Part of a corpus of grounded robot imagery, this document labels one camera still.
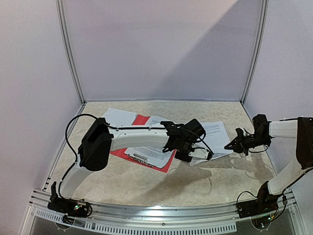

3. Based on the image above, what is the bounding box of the printed paper sheet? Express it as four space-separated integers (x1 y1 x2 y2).
123 114 173 172
102 108 137 126

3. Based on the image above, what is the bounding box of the red file folder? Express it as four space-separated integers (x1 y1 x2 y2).
110 114 176 173

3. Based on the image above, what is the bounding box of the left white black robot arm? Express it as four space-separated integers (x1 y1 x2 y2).
51 117 213 212

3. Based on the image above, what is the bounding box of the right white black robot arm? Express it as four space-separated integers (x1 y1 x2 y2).
224 114 313 213

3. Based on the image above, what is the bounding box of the metal clip top of folder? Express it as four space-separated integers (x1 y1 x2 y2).
130 154 148 165

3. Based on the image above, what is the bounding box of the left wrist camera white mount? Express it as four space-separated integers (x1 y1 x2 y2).
189 147 214 161

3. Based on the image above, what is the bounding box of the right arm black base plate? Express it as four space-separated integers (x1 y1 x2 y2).
236 199 278 218

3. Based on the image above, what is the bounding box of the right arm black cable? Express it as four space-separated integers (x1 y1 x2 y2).
236 117 309 218

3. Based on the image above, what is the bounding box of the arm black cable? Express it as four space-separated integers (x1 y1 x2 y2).
60 114 215 199
236 117 309 218

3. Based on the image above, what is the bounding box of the aluminium front rail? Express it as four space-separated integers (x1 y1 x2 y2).
22 190 306 235

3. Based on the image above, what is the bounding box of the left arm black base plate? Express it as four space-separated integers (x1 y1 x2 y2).
47 182 93 218

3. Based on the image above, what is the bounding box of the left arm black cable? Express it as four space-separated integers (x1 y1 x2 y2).
60 114 215 199

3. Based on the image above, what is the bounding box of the right aluminium frame post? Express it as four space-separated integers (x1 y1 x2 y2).
240 0 268 105

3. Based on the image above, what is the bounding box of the aluminium frame post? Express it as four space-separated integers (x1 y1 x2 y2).
240 0 268 105
56 0 86 105

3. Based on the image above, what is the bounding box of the left aluminium frame post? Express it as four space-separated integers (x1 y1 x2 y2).
56 0 86 105

